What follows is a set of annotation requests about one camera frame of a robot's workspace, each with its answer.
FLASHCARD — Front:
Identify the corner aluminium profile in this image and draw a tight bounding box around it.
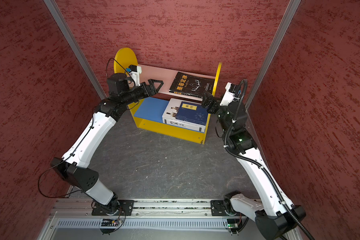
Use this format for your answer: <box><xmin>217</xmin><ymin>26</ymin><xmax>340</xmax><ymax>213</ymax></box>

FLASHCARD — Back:
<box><xmin>246</xmin><ymin>0</ymin><xmax>301</xmax><ymax>110</ymax></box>
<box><xmin>44</xmin><ymin>0</ymin><xmax>106</xmax><ymax>99</ymax></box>

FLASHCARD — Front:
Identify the white book brown pattern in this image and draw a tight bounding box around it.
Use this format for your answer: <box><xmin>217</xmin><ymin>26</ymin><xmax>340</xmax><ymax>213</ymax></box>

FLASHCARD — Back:
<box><xmin>162</xmin><ymin>98</ymin><xmax>182</xmax><ymax>124</ymax></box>

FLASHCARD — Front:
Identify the white heritage cultural book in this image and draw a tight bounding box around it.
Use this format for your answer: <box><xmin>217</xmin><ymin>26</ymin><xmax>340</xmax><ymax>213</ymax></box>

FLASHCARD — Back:
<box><xmin>163</xmin><ymin>118</ymin><xmax>206</xmax><ymax>133</ymax></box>

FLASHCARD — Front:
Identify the blue book yellow label front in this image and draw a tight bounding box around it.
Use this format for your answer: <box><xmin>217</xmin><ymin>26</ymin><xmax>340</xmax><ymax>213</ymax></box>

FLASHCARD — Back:
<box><xmin>176</xmin><ymin>101</ymin><xmax>208</xmax><ymax>126</ymax></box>

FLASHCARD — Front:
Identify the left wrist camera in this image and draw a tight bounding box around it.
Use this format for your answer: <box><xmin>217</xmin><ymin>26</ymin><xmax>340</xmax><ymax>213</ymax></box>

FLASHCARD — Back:
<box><xmin>127</xmin><ymin>65</ymin><xmax>142</xmax><ymax>87</ymax></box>

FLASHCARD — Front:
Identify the yellow pink blue bookshelf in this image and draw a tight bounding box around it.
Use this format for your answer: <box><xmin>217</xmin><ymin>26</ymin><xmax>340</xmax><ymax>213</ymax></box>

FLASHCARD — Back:
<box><xmin>115</xmin><ymin>48</ymin><xmax>211</xmax><ymax>144</ymax></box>

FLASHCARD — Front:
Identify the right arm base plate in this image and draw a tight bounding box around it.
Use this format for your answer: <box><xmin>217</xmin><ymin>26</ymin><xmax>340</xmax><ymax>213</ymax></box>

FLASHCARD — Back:
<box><xmin>210</xmin><ymin>200</ymin><xmax>236</xmax><ymax>217</ymax></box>

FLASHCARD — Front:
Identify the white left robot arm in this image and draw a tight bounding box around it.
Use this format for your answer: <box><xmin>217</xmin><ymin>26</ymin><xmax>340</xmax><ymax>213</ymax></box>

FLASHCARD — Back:
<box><xmin>51</xmin><ymin>73</ymin><xmax>164</xmax><ymax>207</ymax></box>

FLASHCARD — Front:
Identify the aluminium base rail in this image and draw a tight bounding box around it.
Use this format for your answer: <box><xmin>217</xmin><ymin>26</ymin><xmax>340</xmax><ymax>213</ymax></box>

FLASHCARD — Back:
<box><xmin>37</xmin><ymin>197</ymin><xmax>304</xmax><ymax>240</ymax></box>

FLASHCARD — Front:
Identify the black book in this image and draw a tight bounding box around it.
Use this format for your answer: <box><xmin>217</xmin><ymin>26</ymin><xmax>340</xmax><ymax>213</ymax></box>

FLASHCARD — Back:
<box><xmin>169</xmin><ymin>72</ymin><xmax>215</xmax><ymax>98</ymax></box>

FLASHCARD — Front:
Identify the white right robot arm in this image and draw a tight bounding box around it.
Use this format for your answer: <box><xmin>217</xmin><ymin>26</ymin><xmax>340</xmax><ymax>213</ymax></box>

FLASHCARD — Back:
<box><xmin>202</xmin><ymin>92</ymin><xmax>307</xmax><ymax>240</ymax></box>

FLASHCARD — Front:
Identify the left corner aluminium profile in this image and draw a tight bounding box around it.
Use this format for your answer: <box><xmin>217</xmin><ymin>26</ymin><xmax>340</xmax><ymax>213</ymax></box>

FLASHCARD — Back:
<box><xmin>44</xmin><ymin>0</ymin><xmax>106</xmax><ymax>99</ymax></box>

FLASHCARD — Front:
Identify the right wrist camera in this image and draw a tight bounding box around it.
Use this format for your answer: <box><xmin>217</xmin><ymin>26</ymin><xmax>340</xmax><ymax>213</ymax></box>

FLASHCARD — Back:
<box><xmin>220</xmin><ymin>83</ymin><xmax>241</xmax><ymax>106</ymax></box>

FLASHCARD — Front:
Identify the right corner aluminium profile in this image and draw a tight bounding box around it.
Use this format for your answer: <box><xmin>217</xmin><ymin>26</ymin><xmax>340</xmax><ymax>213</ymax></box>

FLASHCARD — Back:
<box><xmin>246</xmin><ymin>0</ymin><xmax>301</xmax><ymax>110</ymax></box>

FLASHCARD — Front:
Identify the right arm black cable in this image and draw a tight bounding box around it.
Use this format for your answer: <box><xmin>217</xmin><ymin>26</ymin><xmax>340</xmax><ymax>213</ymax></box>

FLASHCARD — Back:
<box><xmin>214</xmin><ymin>78</ymin><xmax>316</xmax><ymax>240</ymax></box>

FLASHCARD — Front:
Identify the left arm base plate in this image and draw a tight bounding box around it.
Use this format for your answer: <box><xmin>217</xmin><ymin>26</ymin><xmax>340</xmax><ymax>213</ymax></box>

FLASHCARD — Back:
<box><xmin>91</xmin><ymin>200</ymin><xmax>135</xmax><ymax>217</ymax></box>

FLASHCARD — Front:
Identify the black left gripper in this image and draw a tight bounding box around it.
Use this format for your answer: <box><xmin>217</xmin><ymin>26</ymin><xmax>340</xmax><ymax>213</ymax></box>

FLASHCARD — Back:
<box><xmin>122</xmin><ymin>79</ymin><xmax>164</xmax><ymax>105</ymax></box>

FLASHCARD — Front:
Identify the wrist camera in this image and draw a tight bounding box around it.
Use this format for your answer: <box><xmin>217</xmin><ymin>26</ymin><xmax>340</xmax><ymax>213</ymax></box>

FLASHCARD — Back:
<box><xmin>220</xmin><ymin>83</ymin><xmax>241</xmax><ymax>106</ymax></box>
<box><xmin>127</xmin><ymin>65</ymin><xmax>142</xmax><ymax>87</ymax></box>

